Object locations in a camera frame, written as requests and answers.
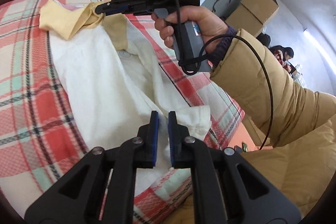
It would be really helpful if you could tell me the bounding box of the white yellow pink shirt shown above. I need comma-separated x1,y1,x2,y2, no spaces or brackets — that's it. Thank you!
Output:
39,0,211,200

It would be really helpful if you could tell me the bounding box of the right hand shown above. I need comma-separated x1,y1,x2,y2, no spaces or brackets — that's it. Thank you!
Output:
151,6,228,48

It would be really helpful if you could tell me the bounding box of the red plaid bed sheet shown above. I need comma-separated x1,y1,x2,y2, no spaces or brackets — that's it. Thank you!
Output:
1,0,244,223

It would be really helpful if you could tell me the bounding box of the tan jacket right sleeve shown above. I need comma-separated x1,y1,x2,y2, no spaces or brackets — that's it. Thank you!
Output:
211,30,335,215

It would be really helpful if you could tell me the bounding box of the folded cardboard box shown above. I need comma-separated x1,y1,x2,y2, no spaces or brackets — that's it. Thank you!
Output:
225,0,279,37

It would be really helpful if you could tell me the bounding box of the person in background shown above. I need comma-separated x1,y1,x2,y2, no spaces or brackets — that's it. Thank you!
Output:
269,46,295,75

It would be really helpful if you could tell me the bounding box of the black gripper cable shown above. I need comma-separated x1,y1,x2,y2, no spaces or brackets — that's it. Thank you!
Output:
157,0,274,151

